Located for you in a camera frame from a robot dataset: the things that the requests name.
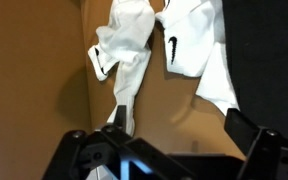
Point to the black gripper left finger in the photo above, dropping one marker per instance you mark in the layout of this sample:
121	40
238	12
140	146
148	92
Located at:
80	156

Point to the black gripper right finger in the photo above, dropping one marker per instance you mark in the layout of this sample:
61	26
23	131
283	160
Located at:
266	149

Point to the brown leather sofa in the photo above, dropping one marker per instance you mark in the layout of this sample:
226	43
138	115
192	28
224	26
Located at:
48	87

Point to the white socks pile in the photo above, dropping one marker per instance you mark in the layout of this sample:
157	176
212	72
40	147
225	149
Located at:
193	45

